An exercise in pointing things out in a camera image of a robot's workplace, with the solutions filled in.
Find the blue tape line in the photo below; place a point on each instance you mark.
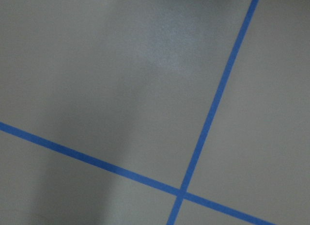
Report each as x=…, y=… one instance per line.
x=130, y=175

